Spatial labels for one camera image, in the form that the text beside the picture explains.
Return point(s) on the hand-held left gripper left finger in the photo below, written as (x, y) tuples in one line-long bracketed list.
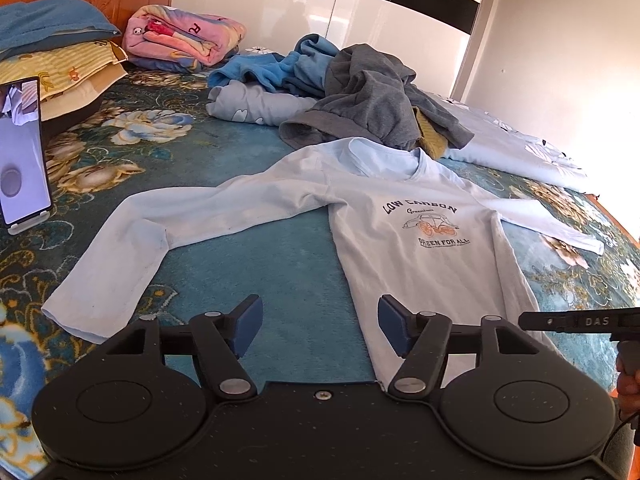
[(247, 325)]

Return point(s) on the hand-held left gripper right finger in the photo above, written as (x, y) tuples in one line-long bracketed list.
[(395, 325)]

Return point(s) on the blue pillow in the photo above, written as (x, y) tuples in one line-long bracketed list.
[(45, 25)]

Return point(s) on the grey sweatshirt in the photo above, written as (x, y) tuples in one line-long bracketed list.
[(370, 90)]

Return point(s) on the glossy white wardrobe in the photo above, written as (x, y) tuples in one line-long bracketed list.
[(300, 10)]

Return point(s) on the mustard yellow garment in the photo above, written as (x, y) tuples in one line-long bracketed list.
[(432, 140)]

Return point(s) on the folded pink cartoon blanket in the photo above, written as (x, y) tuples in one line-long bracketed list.
[(175, 35)]

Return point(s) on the light blue long-sleeve shirt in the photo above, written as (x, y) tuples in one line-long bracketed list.
[(430, 270)]

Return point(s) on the pale blue flower-print quilt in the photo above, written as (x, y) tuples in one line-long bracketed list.
[(500, 150)]

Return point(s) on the white phone stand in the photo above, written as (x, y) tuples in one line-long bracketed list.
[(20, 229)]

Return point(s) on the yellow striped pillow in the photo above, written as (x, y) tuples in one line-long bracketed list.
[(75, 65)]

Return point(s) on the dark grey cushion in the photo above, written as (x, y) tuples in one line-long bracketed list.
[(70, 122)]

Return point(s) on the person's right hand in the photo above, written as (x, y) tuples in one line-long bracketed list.
[(630, 382)]

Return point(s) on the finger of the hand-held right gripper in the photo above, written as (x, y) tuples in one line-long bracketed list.
[(547, 321)]

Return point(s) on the blue fleece garment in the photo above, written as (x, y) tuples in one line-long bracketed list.
[(270, 70)]

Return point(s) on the beige pillow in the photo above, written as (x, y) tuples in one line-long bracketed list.
[(95, 87)]

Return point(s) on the smartphone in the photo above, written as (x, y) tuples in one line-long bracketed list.
[(20, 170)]

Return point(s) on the floral teal bed blanket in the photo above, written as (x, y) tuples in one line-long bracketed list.
[(280, 270)]

